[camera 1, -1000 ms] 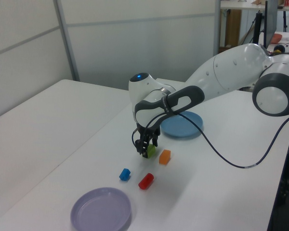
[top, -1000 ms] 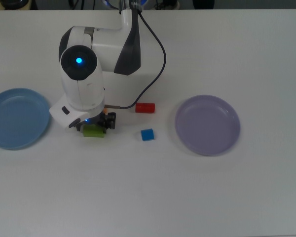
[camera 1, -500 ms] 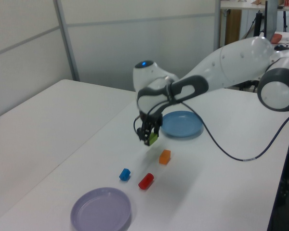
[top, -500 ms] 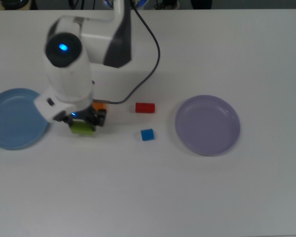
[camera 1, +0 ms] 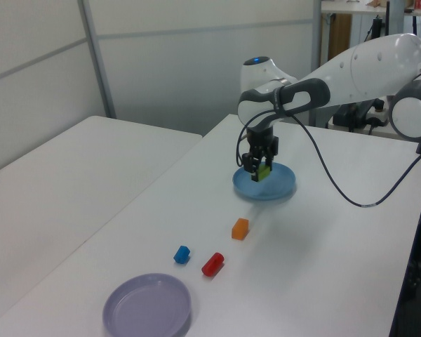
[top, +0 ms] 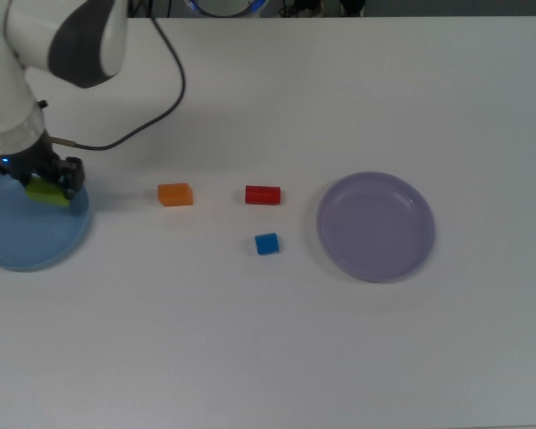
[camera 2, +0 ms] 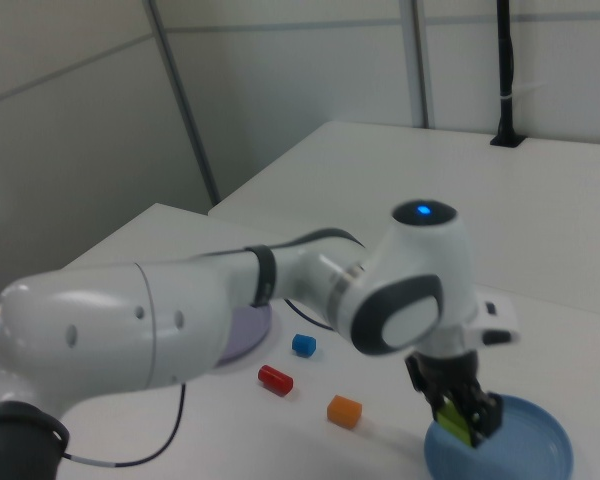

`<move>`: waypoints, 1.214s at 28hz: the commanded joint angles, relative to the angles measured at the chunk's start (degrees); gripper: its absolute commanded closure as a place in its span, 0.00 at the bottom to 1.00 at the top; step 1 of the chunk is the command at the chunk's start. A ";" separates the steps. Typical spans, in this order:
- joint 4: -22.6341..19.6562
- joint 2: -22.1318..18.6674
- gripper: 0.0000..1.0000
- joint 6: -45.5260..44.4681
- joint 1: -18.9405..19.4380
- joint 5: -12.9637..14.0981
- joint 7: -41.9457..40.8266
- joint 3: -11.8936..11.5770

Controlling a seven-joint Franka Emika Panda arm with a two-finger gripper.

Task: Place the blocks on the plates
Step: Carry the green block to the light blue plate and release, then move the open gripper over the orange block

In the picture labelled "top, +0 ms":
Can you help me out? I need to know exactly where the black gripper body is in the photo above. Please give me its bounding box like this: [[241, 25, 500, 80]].
[[0, 133, 59, 184]]

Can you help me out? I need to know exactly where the green block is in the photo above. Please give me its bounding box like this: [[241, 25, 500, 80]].
[[25, 176, 71, 207]]

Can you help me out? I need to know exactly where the orange block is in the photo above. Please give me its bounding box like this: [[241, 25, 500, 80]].
[[157, 181, 195, 208]]

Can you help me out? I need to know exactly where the red cylinder block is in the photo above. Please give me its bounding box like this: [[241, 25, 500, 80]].
[[244, 184, 283, 206]]

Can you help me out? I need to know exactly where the blue block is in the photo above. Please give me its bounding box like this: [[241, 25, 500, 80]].
[[254, 231, 281, 257]]

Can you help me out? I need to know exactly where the blue plate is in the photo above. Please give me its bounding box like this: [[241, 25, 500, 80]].
[[0, 172, 91, 273]]

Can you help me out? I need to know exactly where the purple plate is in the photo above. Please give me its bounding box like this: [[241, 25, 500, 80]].
[[315, 171, 437, 284]]

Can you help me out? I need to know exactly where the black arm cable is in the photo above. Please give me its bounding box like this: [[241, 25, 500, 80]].
[[48, 16, 188, 151]]

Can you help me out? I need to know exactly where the robot base ring blue light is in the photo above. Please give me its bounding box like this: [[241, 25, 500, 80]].
[[182, 0, 269, 19]]

